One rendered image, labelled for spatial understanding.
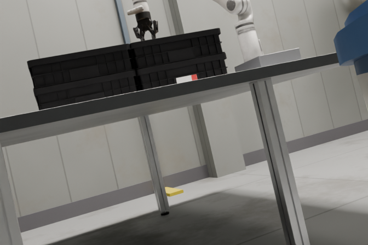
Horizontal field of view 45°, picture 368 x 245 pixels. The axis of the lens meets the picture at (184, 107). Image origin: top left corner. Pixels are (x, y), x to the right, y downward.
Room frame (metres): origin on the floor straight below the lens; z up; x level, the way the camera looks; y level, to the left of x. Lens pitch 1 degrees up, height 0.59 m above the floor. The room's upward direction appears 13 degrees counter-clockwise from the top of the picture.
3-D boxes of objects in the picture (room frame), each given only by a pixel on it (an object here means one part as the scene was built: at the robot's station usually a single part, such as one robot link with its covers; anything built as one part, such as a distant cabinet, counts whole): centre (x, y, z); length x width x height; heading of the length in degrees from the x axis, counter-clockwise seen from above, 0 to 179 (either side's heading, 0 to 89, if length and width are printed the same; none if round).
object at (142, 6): (2.20, 0.11, 1.17); 0.11 x 0.09 x 0.06; 152
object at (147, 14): (2.22, 0.10, 1.10); 0.08 x 0.08 x 0.09
